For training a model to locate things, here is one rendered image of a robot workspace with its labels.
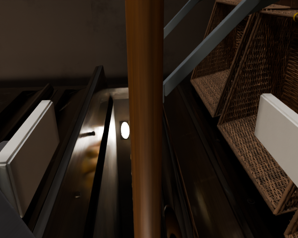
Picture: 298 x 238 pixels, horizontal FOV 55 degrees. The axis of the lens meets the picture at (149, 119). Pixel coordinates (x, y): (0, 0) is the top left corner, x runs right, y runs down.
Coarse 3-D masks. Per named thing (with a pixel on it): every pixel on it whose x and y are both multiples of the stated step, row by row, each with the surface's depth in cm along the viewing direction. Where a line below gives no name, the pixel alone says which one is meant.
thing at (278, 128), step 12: (264, 96) 18; (264, 108) 17; (276, 108) 16; (288, 108) 16; (264, 120) 18; (276, 120) 16; (288, 120) 15; (264, 132) 18; (276, 132) 16; (288, 132) 15; (264, 144) 18; (276, 144) 16; (288, 144) 15; (276, 156) 16; (288, 156) 15; (288, 168) 15
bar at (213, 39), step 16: (192, 0) 101; (256, 0) 57; (272, 0) 58; (176, 16) 103; (240, 16) 58; (224, 32) 59; (208, 48) 61; (192, 64) 62; (176, 80) 63; (176, 160) 38; (176, 176) 34; (176, 192) 31; (176, 208) 29; (176, 224) 27; (192, 224) 28
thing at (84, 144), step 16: (96, 80) 144; (96, 96) 135; (80, 112) 109; (96, 112) 128; (80, 128) 96; (96, 128) 122; (80, 144) 93; (96, 144) 117; (64, 160) 79; (80, 160) 89; (96, 160) 112; (64, 176) 72; (80, 176) 86; (64, 192) 70; (48, 208) 62; (64, 208) 69; (80, 208) 81; (48, 224) 58; (64, 224) 67; (80, 224) 79
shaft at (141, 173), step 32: (128, 0) 21; (160, 0) 21; (128, 32) 22; (160, 32) 22; (128, 64) 23; (160, 64) 23; (160, 96) 24; (160, 128) 26; (160, 160) 27; (160, 192) 29; (160, 224) 31
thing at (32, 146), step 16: (32, 112) 16; (48, 112) 17; (32, 128) 14; (48, 128) 16; (16, 144) 12; (32, 144) 14; (48, 144) 16; (0, 160) 11; (16, 160) 12; (32, 160) 14; (48, 160) 16; (0, 176) 11; (16, 176) 12; (32, 176) 14; (16, 192) 12; (32, 192) 14; (16, 208) 12
